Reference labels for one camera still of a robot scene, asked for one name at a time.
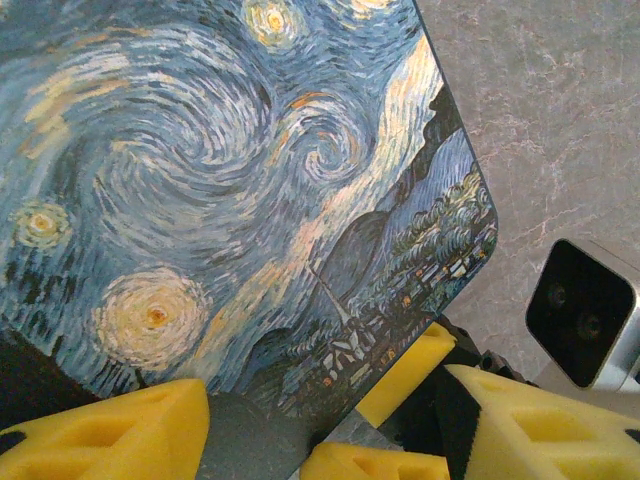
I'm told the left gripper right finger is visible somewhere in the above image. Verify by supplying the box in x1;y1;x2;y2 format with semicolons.
298;440;452;480

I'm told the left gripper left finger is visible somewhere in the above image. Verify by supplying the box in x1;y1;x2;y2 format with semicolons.
0;378;212;480

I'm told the starry night print tin box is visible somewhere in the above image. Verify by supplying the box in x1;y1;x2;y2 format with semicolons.
0;0;501;480

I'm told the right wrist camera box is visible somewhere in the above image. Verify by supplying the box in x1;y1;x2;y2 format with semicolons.
524;238;640;392

